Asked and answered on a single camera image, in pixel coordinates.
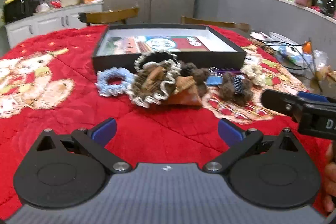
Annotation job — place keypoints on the red printed blanket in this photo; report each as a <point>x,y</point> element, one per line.
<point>65,113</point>

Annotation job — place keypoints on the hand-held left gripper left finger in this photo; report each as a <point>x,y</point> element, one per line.
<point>105,131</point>

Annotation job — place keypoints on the tan ribbed hair clip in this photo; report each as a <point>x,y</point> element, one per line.
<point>185,84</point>

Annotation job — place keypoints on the blue hair clip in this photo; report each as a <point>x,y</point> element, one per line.
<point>214,81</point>

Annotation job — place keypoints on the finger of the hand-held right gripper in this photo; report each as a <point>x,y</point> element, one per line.
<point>278,103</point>

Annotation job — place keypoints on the purple comb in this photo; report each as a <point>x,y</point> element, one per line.
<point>227,71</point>

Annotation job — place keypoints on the wooden chair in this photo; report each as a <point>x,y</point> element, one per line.
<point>113,16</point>
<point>215,24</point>

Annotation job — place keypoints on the blue claw clip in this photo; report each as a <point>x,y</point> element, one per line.
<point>239,83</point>

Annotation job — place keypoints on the colourful printed card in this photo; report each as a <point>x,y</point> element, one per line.
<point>183,44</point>

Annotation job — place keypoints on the cream plastic basin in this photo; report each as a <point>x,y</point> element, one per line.
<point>71,0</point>

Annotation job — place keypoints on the brown triangular packet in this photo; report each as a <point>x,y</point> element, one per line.
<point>187,99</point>

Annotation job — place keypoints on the cream scrunchie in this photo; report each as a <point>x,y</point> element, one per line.
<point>256,74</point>

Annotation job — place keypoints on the brown furry scrunchie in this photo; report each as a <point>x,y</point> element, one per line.
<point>229,91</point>
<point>198,75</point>

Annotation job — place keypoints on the black microwave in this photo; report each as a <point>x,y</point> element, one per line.
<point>21,7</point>

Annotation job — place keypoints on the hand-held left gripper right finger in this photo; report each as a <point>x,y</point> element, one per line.
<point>229,132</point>

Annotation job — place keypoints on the blue scrunchie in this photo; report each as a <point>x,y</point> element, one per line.
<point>103,82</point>

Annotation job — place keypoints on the white cabinet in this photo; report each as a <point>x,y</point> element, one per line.
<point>47,23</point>

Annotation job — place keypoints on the brown white ruffled scrunchie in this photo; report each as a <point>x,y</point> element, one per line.
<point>147,94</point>

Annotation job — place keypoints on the person's right hand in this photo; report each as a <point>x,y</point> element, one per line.
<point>331,182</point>

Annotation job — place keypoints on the brown hair clip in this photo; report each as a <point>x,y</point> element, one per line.
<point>153,75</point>

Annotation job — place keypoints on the black cardboard box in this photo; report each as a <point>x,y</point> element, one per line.
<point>115,62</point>

